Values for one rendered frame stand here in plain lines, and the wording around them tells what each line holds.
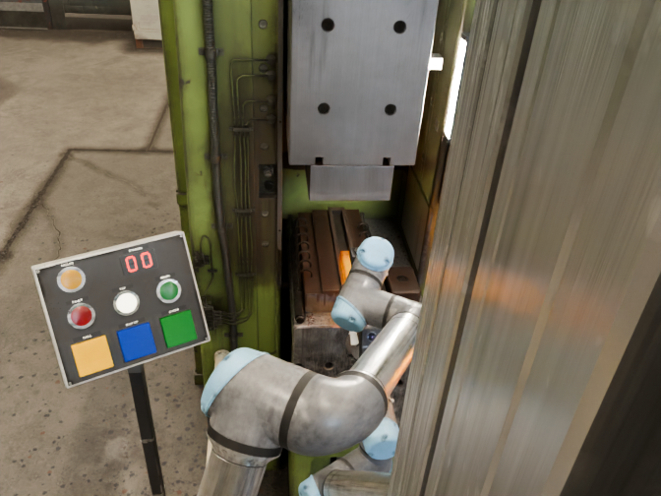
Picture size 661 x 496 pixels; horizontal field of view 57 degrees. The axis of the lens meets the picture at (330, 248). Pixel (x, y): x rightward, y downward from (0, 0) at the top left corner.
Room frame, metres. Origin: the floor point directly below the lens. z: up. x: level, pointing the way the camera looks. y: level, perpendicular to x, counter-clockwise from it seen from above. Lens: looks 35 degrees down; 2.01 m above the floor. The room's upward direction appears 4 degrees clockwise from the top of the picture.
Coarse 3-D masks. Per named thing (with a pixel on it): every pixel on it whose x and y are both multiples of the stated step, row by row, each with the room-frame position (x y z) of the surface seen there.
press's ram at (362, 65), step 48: (288, 0) 1.41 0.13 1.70; (336, 0) 1.28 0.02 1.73; (384, 0) 1.29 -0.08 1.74; (432, 0) 1.31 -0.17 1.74; (288, 48) 1.37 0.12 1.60; (336, 48) 1.28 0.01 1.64; (384, 48) 1.29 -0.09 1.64; (288, 96) 1.34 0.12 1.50; (336, 96) 1.28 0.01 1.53; (384, 96) 1.30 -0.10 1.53; (288, 144) 1.30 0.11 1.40; (336, 144) 1.28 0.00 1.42; (384, 144) 1.30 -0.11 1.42
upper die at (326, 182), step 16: (320, 160) 1.30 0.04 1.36; (384, 160) 1.33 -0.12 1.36; (320, 176) 1.28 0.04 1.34; (336, 176) 1.28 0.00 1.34; (352, 176) 1.29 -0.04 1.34; (368, 176) 1.29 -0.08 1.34; (384, 176) 1.30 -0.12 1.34; (320, 192) 1.28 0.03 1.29; (336, 192) 1.28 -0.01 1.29; (352, 192) 1.29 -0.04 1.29; (368, 192) 1.29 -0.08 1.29; (384, 192) 1.30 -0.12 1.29
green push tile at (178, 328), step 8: (184, 312) 1.10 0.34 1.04; (160, 320) 1.07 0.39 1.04; (168, 320) 1.08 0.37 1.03; (176, 320) 1.08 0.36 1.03; (184, 320) 1.09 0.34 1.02; (192, 320) 1.10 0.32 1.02; (168, 328) 1.07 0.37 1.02; (176, 328) 1.07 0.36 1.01; (184, 328) 1.08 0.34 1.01; (192, 328) 1.09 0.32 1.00; (168, 336) 1.06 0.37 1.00; (176, 336) 1.06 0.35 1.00; (184, 336) 1.07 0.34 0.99; (192, 336) 1.08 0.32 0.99; (168, 344) 1.04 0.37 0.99; (176, 344) 1.05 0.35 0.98
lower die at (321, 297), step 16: (336, 208) 1.70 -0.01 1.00; (304, 224) 1.62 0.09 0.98; (320, 224) 1.61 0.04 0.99; (352, 224) 1.62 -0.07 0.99; (304, 240) 1.53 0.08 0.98; (320, 240) 1.52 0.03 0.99; (336, 240) 1.51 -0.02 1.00; (352, 240) 1.53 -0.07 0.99; (304, 256) 1.45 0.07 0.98; (320, 256) 1.44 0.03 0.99; (336, 256) 1.43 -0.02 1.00; (304, 272) 1.37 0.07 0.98; (320, 272) 1.36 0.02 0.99; (336, 272) 1.37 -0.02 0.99; (304, 288) 1.32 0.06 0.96; (320, 288) 1.30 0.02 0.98; (336, 288) 1.29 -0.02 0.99; (304, 304) 1.30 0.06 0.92; (320, 304) 1.28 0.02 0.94
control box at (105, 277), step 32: (96, 256) 1.10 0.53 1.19; (128, 256) 1.12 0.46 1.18; (160, 256) 1.16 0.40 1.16; (64, 288) 1.03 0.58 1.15; (96, 288) 1.06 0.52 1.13; (128, 288) 1.09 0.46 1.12; (192, 288) 1.14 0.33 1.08; (64, 320) 0.99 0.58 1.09; (96, 320) 1.02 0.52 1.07; (128, 320) 1.05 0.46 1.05; (64, 352) 0.95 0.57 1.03; (160, 352) 1.03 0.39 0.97
